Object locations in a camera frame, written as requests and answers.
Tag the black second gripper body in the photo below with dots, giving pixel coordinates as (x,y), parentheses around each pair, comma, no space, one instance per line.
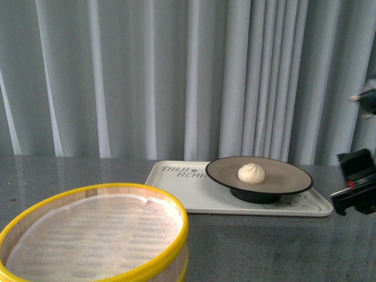
(366,99)

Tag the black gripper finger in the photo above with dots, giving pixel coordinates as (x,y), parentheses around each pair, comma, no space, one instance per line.
(358,169)

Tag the white steamed bun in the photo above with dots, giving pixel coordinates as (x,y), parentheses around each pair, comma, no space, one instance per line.
(251,173)

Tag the beige plate with black rim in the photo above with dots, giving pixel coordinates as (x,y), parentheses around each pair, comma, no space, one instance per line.
(280,178)

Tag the white bear-print tray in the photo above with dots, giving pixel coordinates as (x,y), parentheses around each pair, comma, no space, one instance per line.
(188,182)

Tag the grey pleated curtain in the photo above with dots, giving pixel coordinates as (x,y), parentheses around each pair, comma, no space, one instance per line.
(186,80)

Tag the yellow-rimmed bamboo steamer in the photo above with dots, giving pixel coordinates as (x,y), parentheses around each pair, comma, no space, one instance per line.
(179,235)

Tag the white steamer cloth liner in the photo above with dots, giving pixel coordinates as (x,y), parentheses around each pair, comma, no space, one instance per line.
(97,235)

